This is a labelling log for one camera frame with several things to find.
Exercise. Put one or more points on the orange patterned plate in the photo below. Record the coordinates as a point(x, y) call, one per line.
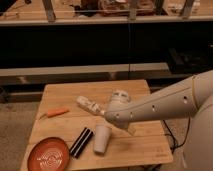
point(50, 154)

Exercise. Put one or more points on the clear plastic bottle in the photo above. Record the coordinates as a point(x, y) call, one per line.
point(90, 106)

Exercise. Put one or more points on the white paper cup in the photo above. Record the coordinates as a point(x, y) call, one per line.
point(101, 139)

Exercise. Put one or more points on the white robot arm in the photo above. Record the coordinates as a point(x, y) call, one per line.
point(191, 97)

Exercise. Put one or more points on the orange carrot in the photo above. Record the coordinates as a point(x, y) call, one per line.
point(54, 112)

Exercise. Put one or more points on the black striped eraser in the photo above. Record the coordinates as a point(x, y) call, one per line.
point(81, 142)

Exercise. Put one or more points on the wooden folding table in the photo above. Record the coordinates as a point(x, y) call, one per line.
point(70, 132)

